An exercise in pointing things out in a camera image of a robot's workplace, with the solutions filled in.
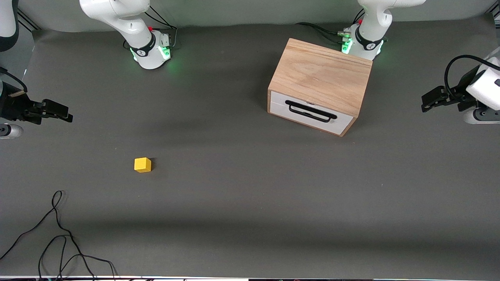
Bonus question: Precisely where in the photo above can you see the yellow cube block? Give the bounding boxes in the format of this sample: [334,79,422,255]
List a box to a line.
[134,157,152,173]

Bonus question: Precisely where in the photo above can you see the white-fronted drawer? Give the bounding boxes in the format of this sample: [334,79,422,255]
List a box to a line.
[270,91,355,136]

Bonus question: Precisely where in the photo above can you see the wooden drawer cabinet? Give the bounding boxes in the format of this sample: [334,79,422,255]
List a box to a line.
[268,38,373,137]

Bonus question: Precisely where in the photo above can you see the dark grey table cover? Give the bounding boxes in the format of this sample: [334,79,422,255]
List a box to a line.
[0,14,500,278]

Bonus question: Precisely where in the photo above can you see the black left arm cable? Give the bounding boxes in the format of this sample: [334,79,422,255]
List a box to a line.
[445,55,500,98]

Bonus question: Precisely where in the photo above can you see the loose thin black cable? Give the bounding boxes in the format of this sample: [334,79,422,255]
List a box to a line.
[0,190,118,281]

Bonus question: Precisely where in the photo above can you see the black left base cables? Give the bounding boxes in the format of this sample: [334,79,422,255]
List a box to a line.
[295,10,366,43]

